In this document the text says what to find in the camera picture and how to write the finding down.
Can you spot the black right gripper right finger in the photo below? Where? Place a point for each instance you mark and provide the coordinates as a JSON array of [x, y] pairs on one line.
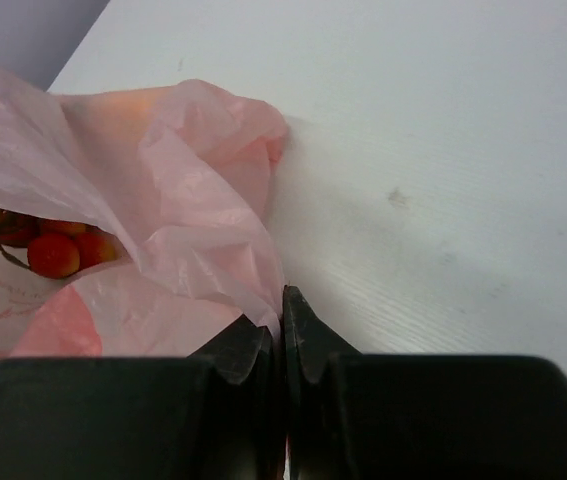
[[417, 416]]

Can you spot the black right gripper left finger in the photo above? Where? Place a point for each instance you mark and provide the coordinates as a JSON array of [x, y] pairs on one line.
[[214, 414]]

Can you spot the red fake berry cluster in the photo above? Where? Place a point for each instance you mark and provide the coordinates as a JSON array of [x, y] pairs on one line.
[[52, 249]]

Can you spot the pink plastic bag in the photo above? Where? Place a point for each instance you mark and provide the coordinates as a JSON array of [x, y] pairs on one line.
[[182, 192]]

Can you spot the orange fake fruit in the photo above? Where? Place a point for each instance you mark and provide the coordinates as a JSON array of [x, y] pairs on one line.
[[139, 102]]

